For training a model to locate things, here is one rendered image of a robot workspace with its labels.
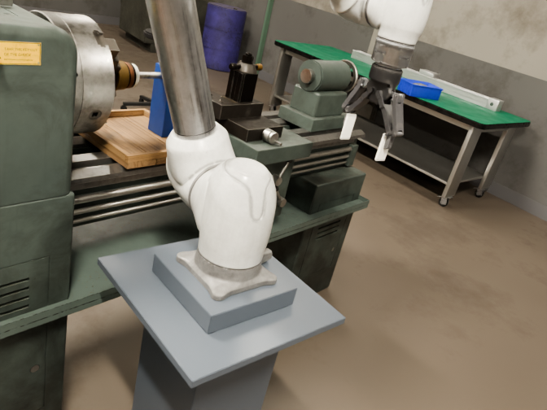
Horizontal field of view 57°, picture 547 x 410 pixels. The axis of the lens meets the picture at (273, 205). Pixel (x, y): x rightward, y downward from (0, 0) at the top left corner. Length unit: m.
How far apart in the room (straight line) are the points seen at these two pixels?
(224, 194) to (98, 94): 0.49
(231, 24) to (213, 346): 6.20
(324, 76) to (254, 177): 1.19
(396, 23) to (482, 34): 4.10
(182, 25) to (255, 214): 0.41
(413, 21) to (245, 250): 0.62
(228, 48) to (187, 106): 5.97
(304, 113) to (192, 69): 1.17
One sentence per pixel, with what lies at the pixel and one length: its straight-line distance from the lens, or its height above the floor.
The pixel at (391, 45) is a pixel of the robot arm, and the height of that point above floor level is 1.36.
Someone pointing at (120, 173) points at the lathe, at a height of 0.85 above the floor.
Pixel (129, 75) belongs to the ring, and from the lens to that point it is 1.55.
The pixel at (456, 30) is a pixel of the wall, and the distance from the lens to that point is 5.41.
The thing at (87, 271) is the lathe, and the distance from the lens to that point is 1.60.
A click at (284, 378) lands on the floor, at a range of 2.15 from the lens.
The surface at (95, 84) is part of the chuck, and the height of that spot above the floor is 1.10.
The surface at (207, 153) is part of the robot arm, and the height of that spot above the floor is 1.05.
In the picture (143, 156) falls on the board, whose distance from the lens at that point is 1.49.
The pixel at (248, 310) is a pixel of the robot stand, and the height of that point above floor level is 0.78.
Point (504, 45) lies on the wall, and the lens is 5.17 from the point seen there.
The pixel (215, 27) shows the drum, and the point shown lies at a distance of 7.07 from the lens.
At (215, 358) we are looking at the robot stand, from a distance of 1.05.
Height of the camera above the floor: 1.47
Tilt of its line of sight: 25 degrees down
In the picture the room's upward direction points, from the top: 14 degrees clockwise
